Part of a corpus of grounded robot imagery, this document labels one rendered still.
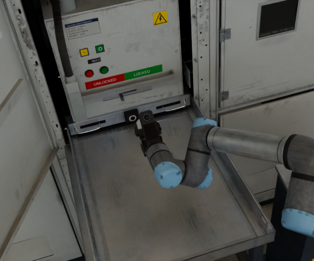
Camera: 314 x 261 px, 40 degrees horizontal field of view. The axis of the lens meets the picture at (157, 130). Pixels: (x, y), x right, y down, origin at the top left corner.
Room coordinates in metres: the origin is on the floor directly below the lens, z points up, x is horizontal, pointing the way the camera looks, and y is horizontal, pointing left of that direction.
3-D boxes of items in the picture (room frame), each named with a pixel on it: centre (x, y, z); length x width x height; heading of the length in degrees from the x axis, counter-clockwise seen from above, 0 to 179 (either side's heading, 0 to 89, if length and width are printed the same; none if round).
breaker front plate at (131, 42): (1.43, 0.10, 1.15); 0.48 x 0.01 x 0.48; 102
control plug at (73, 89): (1.32, 0.29, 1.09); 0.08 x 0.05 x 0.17; 12
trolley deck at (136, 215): (1.06, 0.02, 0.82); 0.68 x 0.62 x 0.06; 12
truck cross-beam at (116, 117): (1.45, 0.11, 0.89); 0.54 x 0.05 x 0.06; 102
